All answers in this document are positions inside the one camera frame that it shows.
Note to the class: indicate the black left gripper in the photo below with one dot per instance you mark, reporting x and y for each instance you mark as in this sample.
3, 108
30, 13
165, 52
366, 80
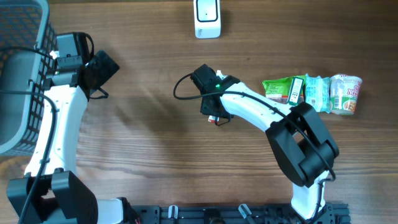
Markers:
103, 66

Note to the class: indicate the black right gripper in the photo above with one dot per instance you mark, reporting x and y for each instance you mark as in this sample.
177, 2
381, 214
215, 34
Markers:
208, 110

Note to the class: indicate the red snack packet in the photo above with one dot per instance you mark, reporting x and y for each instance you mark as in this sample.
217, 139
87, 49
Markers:
212, 119

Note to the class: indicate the white barcode scanner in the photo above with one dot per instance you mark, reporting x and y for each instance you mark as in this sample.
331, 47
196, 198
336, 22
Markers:
207, 18

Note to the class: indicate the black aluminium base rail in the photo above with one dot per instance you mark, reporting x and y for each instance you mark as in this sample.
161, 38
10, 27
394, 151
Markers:
266, 214

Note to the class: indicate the grey plastic shopping basket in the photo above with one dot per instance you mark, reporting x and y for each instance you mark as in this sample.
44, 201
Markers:
27, 39

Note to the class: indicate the light blue snack packet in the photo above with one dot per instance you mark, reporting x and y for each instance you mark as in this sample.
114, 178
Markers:
317, 93

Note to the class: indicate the green white small box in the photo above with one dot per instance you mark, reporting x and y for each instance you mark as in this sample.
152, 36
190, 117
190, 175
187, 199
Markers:
295, 92

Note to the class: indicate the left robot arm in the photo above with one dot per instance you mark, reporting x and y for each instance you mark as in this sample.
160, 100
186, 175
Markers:
44, 94

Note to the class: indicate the cup noodles container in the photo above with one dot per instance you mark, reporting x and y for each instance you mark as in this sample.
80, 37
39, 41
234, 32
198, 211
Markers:
344, 90

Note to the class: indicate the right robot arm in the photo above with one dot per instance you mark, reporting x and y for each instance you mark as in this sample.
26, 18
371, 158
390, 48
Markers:
303, 147

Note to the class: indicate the green snack packet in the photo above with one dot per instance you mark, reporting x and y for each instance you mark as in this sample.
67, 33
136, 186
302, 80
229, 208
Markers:
276, 90

